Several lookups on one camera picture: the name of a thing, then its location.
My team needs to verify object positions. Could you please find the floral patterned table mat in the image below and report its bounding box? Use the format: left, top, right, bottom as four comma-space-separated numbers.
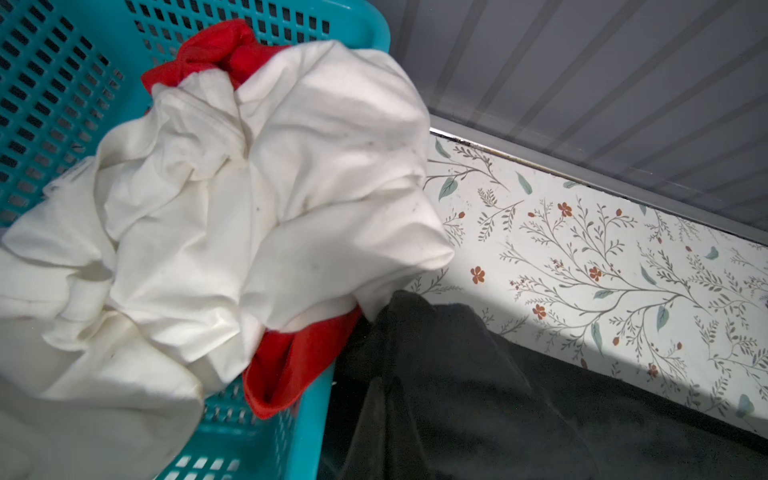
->
411, 134, 767, 435

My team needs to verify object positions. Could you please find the teal plastic laundry basket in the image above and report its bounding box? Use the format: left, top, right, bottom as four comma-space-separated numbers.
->
1, 0, 390, 479

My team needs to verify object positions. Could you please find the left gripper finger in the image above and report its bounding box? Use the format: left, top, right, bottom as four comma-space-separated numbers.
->
339, 377, 432, 479

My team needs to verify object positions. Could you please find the white t shirt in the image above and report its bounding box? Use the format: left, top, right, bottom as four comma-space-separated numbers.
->
1, 41, 454, 479

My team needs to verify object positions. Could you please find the black t shirt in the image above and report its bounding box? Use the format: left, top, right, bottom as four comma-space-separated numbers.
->
318, 291, 767, 479

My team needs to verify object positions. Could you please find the red t shirt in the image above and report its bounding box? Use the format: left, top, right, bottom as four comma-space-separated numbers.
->
141, 20, 363, 420

